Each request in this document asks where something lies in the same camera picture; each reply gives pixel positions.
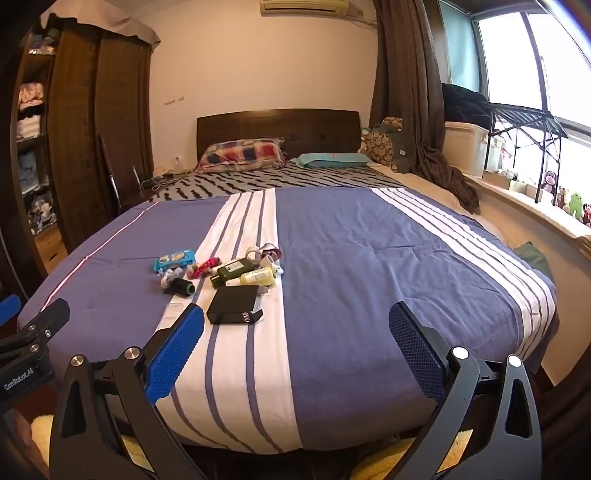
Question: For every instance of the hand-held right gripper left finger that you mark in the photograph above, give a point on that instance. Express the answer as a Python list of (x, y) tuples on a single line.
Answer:
[(178, 355)]

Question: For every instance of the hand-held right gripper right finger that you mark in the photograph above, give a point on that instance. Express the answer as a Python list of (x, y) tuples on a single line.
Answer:
[(415, 355)]

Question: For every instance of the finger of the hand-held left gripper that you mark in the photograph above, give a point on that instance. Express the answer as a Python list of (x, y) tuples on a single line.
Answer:
[(51, 316), (9, 307)]

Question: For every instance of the dark green bottle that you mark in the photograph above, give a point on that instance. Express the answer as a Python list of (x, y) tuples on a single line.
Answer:
[(235, 271)]

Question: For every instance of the striped shiny ribbon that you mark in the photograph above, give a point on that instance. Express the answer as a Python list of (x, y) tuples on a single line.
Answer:
[(272, 253)]

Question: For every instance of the dark thread spool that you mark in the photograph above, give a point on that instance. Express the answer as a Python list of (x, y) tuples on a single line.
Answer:
[(182, 287)]

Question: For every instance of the flat black box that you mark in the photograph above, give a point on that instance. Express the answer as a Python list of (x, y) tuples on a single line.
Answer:
[(231, 304)]

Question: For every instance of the pink floral scrunchie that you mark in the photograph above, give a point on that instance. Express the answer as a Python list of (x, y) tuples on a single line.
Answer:
[(205, 266)]

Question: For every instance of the blue wet wipes packet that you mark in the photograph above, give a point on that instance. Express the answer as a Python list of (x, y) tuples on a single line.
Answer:
[(174, 261)]

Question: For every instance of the blue white striped blanket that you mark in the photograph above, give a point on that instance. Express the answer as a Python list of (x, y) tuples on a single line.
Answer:
[(369, 258)]

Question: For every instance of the small cream bottle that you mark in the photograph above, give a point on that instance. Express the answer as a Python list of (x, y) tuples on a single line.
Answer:
[(256, 277)]

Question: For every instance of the clear tape roll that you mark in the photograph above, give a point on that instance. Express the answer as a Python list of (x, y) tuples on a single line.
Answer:
[(253, 254)]

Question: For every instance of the small white wrapper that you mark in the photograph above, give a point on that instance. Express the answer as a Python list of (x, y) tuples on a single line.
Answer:
[(276, 268)]

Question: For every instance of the folded metal chair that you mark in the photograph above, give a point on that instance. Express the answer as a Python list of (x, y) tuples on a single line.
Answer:
[(113, 184)]

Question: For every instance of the green cloth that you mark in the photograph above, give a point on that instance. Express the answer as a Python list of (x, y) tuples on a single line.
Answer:
[(535, 261)]

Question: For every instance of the cream bed sheet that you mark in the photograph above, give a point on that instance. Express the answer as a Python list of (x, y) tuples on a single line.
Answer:
[(443, 198)]

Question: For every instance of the dark green cushion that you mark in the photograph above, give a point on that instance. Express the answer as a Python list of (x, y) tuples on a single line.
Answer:
[(406, 154)]

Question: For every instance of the grey zebra pattern sheet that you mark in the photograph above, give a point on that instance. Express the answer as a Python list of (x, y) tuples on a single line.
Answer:
[(286, 182)]

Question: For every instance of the plaid pillow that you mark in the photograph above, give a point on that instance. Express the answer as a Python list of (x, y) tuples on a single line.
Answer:
[(240, 154)]

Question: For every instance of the dark wooden wardrobe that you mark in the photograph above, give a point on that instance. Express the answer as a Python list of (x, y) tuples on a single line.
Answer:
[(120, 115)]

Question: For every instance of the white storage box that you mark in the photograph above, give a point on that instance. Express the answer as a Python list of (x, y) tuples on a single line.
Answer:
[(464, 147)]

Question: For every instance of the teal pillow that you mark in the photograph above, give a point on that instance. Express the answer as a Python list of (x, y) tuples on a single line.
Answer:
[(328, 160)]

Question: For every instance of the brown patterned cushion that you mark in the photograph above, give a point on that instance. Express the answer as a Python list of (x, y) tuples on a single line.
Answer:
[(381, 143)]

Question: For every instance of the stack of folded clothes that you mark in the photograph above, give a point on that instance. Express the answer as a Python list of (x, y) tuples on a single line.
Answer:
[(30, 92)]

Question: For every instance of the monkey plush toy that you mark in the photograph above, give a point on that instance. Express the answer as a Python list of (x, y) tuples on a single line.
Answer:
[(549, 182)]

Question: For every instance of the green frog toy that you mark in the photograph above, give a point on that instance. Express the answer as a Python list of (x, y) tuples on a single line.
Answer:
[(576, 203)]

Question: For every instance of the dark wooden headboard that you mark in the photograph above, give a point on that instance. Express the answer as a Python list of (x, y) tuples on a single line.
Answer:
[(300, 127)]

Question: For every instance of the pile of dark clothes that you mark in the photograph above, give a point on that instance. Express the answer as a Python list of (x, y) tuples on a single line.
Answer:
[(466, 104)]

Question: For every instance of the black metal rack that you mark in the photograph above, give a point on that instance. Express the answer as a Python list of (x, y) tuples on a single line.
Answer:
[(526, 115)]

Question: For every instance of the brown curtain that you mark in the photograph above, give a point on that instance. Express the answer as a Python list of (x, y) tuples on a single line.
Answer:
[(406, 69)]

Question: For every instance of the white cloth cover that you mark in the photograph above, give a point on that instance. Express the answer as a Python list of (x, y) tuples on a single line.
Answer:
[(115, 27)]

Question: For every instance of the window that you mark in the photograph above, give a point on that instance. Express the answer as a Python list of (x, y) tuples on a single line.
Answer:
[(508, 50)]

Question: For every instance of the white air conditioner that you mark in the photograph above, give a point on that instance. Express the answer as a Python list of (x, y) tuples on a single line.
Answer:
[(304, 7)]

